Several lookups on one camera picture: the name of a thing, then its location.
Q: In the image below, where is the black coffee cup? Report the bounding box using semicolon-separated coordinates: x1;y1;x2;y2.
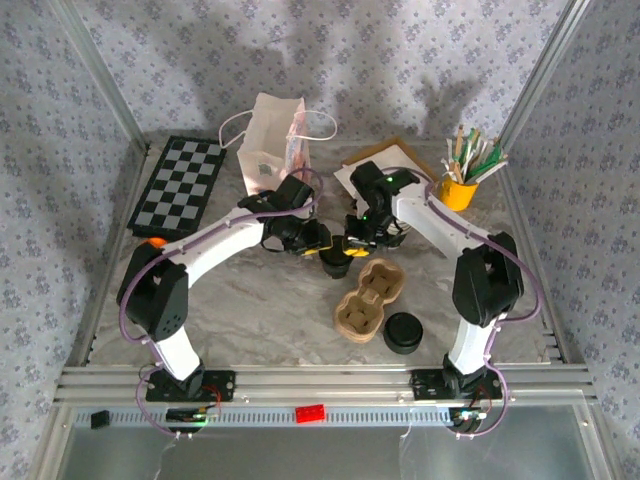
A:
318;234;352;279

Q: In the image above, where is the white paper bag with handles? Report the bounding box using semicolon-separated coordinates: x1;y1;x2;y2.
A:
218;93;337;199

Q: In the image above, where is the brown cardboard cup carrier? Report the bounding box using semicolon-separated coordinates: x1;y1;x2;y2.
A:
333;257;405;346

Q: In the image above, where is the black cup lid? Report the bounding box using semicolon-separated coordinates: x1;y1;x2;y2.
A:
383;312;424;356

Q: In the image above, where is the black grey chessboard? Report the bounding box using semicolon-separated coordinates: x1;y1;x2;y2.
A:
127;135;227;239

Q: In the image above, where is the green plastic stirrer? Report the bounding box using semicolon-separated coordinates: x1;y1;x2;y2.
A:
467;139;504;181

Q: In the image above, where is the red toy brick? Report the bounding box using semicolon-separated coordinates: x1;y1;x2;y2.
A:
294;405;326;425

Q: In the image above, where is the small circuit board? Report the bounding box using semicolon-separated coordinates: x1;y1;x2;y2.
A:
166;407;222;427
448;407;490;426

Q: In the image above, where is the grey metal panel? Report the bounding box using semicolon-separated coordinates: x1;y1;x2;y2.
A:
34;405;621;480

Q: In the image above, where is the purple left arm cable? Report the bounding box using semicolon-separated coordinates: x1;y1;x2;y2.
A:
117;167;325;442

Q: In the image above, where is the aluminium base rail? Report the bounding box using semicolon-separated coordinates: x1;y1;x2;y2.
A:
53;363;600;405

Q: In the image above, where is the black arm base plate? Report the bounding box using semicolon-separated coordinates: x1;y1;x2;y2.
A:
144;369;236;403
410;368;503;401

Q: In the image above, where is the grey slotted cable duct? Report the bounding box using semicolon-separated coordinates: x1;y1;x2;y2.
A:
69;404;586;427

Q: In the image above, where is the aluminium frame post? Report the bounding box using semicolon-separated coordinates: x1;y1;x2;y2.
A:
498;0;587;147
48;0;151;154

